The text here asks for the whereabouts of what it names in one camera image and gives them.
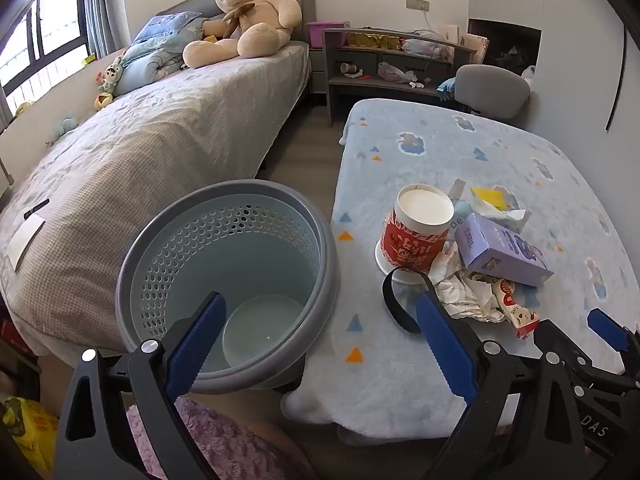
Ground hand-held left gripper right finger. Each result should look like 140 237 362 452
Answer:
416 292 587 480

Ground pink plastic bag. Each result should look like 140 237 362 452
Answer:
377 61 418 84

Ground grey desk shelf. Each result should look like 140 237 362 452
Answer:
322 27 476 126

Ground grey curtain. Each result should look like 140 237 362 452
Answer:
80 0 126 58

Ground yellow plastic bag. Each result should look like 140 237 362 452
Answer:
0 396 61 473

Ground grey checked bed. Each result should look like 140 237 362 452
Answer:
0 40 312 366

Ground window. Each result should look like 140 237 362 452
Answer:
0 0 91 106

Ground green white plush toy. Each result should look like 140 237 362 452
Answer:
97 55 126 96

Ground blue folded quilt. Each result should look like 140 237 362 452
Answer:
112 40 191 96

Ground blue plush toy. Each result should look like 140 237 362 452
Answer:
47 115 81 148

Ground grey office chair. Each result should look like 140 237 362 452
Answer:
454 64 531 121

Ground white plastic bag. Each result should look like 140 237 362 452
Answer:
400 35 451 58

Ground black strap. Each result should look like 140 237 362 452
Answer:
381 272 431 334

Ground red white snack wrapper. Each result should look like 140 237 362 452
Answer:
492 277 541 341

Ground purple carton box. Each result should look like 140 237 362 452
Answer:
454 212 554 288

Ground gold foil packages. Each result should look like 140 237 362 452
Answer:
347 31 401 48

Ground blue pillow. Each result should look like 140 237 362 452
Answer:
132 10 203 43

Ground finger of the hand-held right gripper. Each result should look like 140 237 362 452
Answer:
534 319 626 395
587 308 640 361

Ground pink storage box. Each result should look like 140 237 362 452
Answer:
306 21 350 50

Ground grey perforated trash bin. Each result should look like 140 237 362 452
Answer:
115 179 341 395

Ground white paper sheet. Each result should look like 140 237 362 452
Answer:
7 212 47 272

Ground blue white plastic pack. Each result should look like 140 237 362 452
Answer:
447 177 532 236

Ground white wardrobe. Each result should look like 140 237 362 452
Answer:
467 0 640 201

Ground red paper cup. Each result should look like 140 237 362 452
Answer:
375 184 456 286

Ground black pen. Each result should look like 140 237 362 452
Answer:
23 198 51 220

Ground large beige teddy bear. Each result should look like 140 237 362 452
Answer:
182 0 303 69

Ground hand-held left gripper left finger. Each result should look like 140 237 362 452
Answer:
54 291 228 480

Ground pink gift bag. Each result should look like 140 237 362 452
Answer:
440 25 491 66

